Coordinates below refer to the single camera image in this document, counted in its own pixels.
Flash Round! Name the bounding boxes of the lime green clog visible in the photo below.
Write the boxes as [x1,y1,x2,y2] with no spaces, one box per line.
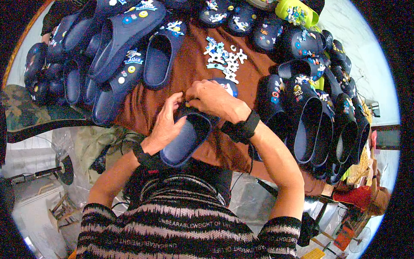
[275,0,319,28]

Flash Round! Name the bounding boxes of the white floor fan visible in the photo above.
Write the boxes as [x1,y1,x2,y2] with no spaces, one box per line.
[349,227,372,254]

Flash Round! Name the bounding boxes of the white box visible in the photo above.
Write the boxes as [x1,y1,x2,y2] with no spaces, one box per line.
[12,183,66,229]

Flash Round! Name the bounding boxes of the camouflage cloth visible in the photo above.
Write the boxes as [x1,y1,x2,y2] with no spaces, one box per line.
[0,85,88,132]

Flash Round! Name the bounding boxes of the clear plastic bag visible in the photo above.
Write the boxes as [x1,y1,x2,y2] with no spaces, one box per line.
[51,126,147,208]

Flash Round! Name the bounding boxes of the black cable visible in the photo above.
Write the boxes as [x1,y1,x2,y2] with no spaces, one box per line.
[230,142,255,192]

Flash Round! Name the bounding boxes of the person's left hand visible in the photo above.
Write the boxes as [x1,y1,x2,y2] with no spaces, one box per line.
[141,92,188,156]

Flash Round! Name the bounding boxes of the black wrist band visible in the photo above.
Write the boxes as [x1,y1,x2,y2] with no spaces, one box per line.
[132,143,164,170]
[221,111,261,145]

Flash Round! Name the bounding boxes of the person's right hand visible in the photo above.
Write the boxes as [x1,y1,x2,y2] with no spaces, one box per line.
[185,80,253,125]

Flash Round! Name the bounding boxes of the navy blue clog with charms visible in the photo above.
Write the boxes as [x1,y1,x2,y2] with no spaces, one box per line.
[159,77,239,168]

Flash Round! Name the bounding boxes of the wooden stool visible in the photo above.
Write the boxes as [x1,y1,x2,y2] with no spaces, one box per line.
[49,194,82,229]

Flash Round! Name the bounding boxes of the person's body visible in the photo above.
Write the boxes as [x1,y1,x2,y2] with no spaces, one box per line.
[76,158,303,259]

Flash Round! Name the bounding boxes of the black bag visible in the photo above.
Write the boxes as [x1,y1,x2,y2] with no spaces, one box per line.
[297,212,320,247]

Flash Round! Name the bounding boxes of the brown table cloth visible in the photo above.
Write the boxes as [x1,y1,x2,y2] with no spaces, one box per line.
[113,19,328,196]

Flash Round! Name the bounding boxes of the heap of navy clogs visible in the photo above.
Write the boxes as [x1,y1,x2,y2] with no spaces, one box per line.
[197,0,372,186]
[24,0,189,127]

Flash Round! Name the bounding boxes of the pile of white shoe charms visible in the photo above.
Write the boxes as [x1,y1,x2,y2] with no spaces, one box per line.
[203,36,248,85]

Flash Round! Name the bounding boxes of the heap of yellow goods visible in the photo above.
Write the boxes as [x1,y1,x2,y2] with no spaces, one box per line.
[350,139,373,186]

